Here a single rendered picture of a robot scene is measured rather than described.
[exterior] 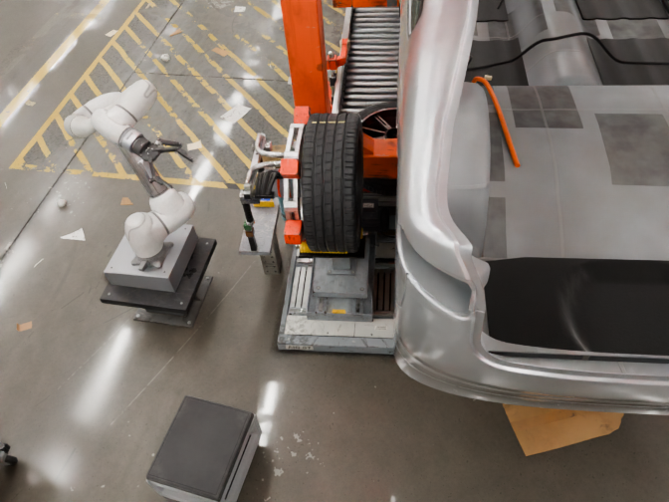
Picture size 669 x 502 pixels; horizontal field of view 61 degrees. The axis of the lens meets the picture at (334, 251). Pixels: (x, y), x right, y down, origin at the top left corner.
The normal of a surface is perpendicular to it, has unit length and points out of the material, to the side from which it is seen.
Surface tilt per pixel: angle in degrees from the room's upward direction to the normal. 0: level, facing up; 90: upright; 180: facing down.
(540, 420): 1
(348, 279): 0
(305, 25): 90
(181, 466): 0
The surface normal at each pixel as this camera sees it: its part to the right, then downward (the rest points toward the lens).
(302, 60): -0.08, 0.77
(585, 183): -0.09, -0.30
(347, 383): -0.06, -0.64
